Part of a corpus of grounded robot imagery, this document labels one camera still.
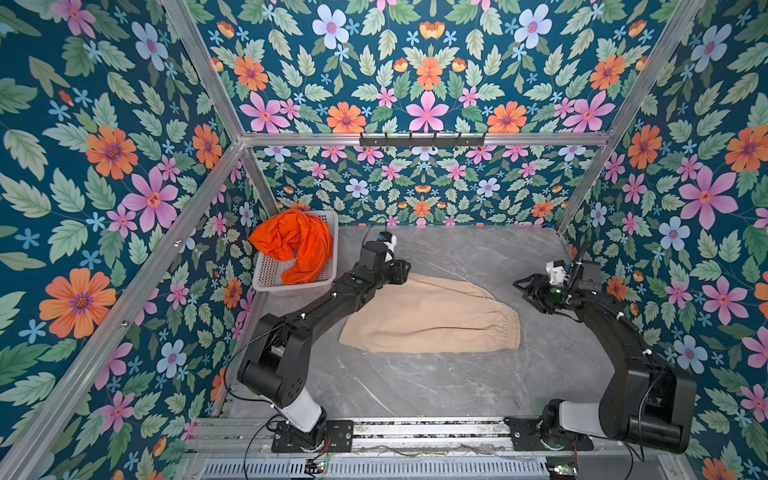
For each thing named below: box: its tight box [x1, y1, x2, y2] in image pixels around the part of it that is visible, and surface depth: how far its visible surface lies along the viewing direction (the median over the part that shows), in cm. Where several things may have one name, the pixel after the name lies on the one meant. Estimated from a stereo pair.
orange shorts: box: [248, 209, 334, 285], surface depth 103 cm
